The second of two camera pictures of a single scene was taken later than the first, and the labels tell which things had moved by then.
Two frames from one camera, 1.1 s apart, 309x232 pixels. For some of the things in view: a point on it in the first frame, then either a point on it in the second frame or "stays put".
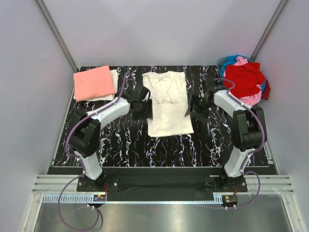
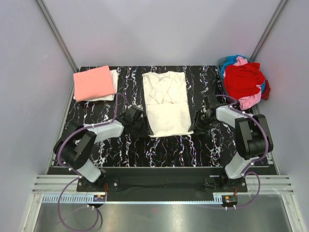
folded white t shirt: x=115 y=77 stays put
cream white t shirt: x=169 y=97 stays put
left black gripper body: x=144 y=110 → x=141 y=128
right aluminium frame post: x=280 y=6 stays put
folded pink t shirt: x=93 y=83 stays put
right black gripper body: x=201 y=107 → x=201 y=120
